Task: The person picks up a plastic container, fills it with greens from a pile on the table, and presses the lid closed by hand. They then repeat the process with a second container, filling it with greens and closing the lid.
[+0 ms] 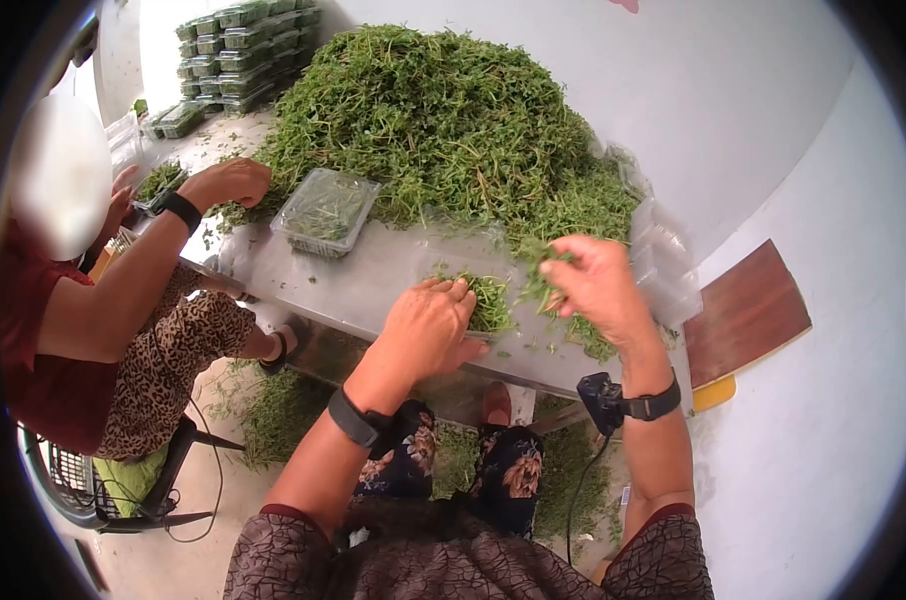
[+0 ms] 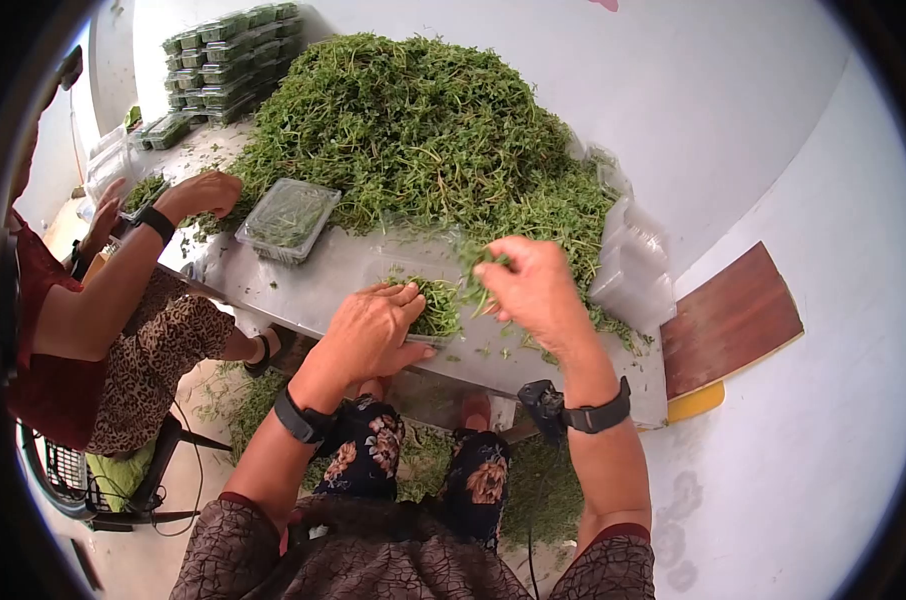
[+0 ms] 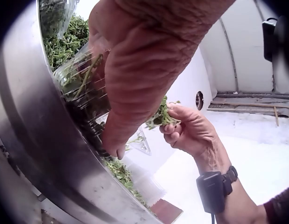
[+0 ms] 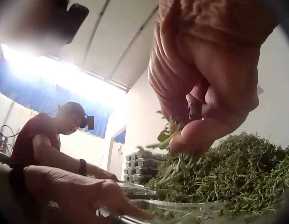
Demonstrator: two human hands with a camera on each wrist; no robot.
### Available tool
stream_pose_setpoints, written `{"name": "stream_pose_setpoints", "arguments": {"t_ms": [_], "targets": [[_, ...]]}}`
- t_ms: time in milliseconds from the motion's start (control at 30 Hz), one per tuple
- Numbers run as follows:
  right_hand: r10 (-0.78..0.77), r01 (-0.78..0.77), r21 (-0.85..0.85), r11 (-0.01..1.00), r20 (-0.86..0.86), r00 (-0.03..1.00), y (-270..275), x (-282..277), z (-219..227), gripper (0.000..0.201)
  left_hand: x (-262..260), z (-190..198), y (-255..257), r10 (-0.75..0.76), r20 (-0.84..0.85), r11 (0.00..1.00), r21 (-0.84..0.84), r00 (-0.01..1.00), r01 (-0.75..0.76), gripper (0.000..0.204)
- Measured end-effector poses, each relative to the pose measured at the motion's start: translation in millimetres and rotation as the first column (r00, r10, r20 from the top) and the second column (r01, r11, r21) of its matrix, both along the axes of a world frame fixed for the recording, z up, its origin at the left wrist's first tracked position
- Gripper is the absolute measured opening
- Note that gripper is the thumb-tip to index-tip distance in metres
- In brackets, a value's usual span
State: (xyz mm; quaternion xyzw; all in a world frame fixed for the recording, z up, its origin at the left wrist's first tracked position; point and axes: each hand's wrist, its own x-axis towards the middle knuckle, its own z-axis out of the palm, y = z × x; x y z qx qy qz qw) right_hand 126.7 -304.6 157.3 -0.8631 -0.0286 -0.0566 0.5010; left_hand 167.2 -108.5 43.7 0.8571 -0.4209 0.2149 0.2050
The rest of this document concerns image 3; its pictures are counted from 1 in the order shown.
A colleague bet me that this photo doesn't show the person's left hand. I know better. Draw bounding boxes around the person's left hand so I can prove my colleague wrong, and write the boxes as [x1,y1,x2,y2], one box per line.
[88,0,236,161]

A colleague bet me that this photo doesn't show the person's right hand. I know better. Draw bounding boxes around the person's right hand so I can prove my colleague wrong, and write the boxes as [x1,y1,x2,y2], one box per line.
[159,104,230,176]

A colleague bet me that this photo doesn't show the person's right fingers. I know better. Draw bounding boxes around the person's right fingers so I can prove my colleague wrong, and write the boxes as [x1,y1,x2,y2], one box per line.
[159,122,185,148]

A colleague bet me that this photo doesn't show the person's left thumb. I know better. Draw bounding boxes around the person's left thumb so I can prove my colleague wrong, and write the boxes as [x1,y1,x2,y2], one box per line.
[101,103,160,161]

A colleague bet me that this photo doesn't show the person's right thumb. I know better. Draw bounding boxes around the person's right thumb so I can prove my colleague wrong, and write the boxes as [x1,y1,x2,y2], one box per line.
[167,104,202,124]

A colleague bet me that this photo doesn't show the person's left fingers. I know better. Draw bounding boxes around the person's left fingers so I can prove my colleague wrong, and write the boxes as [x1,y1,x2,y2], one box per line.
[88,26,111,80]

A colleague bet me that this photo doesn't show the bunch of green sprouts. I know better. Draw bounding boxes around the bunch of green sprouts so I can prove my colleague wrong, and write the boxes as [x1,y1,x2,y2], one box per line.
[145,95,182,130]

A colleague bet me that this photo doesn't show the clear plastic container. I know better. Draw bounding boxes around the clear plastic container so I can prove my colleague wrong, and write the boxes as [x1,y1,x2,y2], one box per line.
[38,0,152,156]

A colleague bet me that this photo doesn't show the pile of green sprouts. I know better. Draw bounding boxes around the pile of green sprouts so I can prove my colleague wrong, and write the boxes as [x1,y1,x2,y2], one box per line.
[39,14,156,216]

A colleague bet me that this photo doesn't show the stack of clear plastic containers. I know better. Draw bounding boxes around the stack of clear plastic containers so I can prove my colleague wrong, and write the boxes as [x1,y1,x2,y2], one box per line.
[122,156,167,207]

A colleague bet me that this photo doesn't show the black wrist band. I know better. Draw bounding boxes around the black wrist band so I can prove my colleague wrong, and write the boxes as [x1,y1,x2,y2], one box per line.
[196,165,238,214]

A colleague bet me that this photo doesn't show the red-brown flat board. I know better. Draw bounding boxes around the red-brown flat board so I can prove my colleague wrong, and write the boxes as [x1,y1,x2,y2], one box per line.
[150,199,184,222]

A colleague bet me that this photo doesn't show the large steel bowl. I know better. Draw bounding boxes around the large steel bowl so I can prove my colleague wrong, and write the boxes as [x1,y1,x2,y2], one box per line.
[0,0,160,224]

